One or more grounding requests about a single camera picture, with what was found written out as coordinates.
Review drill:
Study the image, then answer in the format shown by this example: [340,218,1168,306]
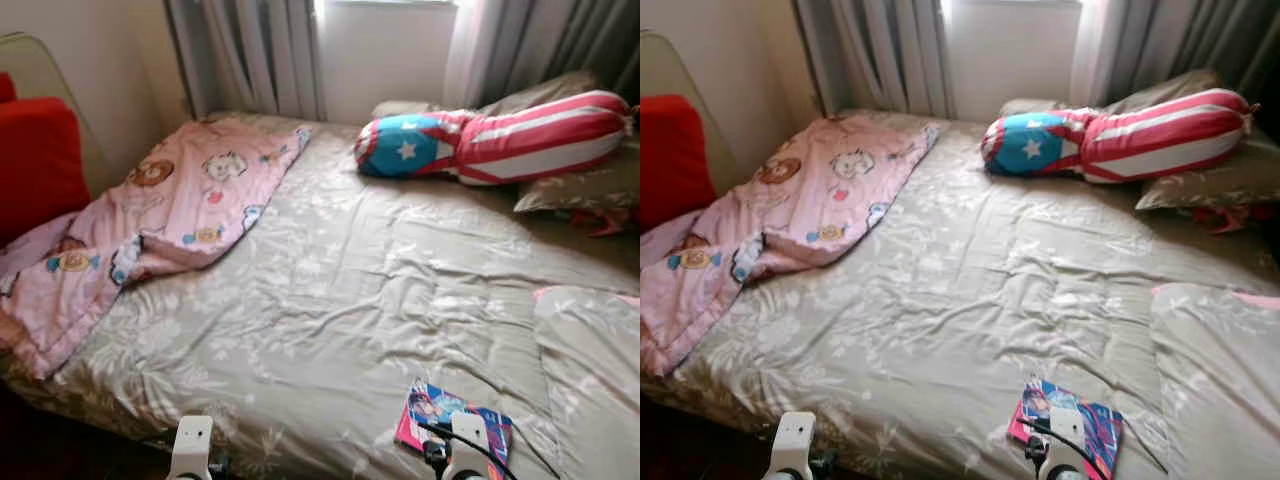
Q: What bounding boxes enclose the colourful comic book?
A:
[395,378,514,473]
[1007,376,1125,480]

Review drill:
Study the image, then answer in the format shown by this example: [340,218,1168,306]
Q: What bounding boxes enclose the grey floral bed duvet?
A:
[660,108,1280,480]
[0,110,641,480]

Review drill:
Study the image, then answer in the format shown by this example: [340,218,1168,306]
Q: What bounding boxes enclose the pink cartoon print blanket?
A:
[0,118,313,381]
[640,118,941,378]

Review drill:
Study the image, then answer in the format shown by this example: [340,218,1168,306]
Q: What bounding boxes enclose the red cloth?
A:
[1190,204,1280,237]
[588,207,641,239]

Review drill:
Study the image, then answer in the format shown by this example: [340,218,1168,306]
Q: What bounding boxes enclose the star and stripes bolster pillow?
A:
[355,90,634,188]
[981,88,1260,185]

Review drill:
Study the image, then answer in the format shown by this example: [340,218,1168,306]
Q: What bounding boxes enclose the thick red cushion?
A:
[0,97,92,247]
[640,95,717,234]

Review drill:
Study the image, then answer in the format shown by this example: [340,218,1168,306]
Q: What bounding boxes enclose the grey striped curtain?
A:
[795,0,957,122]
[165,0,327,122]

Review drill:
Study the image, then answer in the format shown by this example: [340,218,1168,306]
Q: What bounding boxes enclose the grey-green quilted mattress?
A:
[0,32,112,197]
[640,30,737,197]

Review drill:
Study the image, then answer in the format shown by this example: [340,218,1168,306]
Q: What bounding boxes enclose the grey curtain with sheer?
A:
[444,0,641,111]
[1070,0,1280,107]

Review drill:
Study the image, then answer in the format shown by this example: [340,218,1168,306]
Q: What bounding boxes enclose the bright window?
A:
[318,0,459,10]
[945,0,1083,10]

